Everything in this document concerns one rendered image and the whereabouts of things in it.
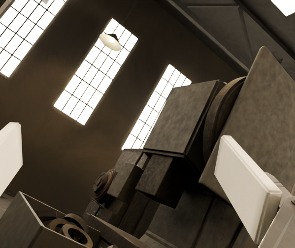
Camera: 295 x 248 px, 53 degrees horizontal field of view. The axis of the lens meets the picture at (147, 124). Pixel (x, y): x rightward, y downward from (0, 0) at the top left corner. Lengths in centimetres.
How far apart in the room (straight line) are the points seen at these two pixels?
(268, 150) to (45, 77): 771
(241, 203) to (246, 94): 183
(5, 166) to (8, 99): 879
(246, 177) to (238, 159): 1
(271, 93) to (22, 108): 757
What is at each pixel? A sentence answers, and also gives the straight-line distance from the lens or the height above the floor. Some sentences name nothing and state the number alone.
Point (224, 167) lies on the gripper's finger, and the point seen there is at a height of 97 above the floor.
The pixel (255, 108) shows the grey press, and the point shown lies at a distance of 204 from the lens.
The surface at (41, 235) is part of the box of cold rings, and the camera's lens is 122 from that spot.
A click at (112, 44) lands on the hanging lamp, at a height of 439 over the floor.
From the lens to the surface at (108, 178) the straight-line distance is 383.
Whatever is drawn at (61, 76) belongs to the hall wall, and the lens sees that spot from 923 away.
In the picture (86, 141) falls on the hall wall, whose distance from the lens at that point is 914.
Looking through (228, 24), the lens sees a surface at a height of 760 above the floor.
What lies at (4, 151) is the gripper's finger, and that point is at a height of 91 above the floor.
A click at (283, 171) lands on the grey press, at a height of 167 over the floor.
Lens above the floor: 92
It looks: 17 degrees up
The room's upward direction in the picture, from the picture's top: 29 degrees clockwise
